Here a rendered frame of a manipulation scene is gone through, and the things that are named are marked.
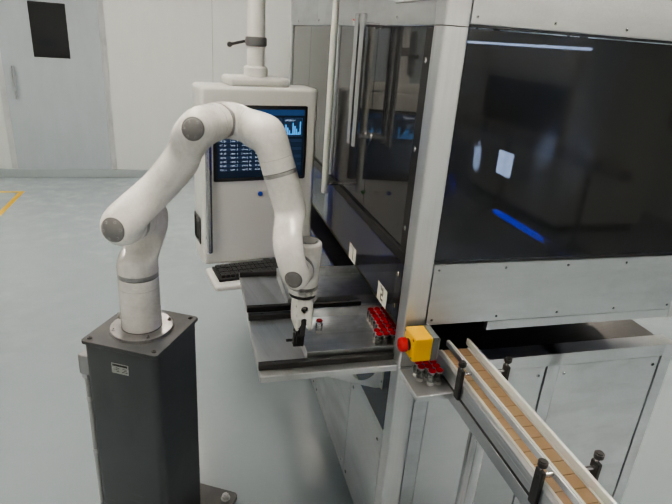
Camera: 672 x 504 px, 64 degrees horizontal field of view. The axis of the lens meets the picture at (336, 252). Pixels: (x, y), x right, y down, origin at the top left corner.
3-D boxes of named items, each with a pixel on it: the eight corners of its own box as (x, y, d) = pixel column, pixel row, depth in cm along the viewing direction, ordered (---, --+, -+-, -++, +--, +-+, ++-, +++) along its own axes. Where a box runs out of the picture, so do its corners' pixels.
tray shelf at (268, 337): (356, 272, 223) (356, 267, 222) (421, 368, 160) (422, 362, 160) (238, 276, 211) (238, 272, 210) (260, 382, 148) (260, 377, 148)
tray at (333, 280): (359, 272, 218) (360, 264, 217) (380, 302, 195) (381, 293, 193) (276, 276, 209) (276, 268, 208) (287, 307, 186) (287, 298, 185)
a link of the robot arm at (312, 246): (313, 293, 147) (321, 279, 155) (317, 248, 142) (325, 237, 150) (283, 287, 148) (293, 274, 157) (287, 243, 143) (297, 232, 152)
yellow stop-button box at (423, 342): (425, 346, 153) (429, 324, 151) (436, 360, 147) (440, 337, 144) (401, 348, 152) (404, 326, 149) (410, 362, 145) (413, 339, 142)
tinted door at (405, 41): (364, 207, 189) (381, 25, 167) (409, 254, 150) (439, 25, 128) (362, 207, 188) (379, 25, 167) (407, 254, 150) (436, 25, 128)
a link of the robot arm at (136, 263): (108, 279, 160) (101, 202, 151) (143, 257, 177) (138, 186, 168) (145, 285, 158) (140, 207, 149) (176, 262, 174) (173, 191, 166)
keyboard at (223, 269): (299, 259, 246) (299, 254, 245) (311, 271, 234) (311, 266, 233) (211, 269, 229) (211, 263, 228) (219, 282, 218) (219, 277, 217)
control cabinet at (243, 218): (296, 240, 269) (303, 76, 240) (311, 255, 253) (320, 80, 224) (193, 250, 248) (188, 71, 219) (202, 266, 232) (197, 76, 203)
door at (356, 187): (332, 174, 231) (342, 25, 209) (364, 207, 189) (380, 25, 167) (331, 174, 230) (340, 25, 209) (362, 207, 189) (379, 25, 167)
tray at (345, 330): (387, 312, 188) (388, 303, 186) (415, 353, 164) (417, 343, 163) (291, 318, 179) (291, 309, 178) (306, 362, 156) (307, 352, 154)
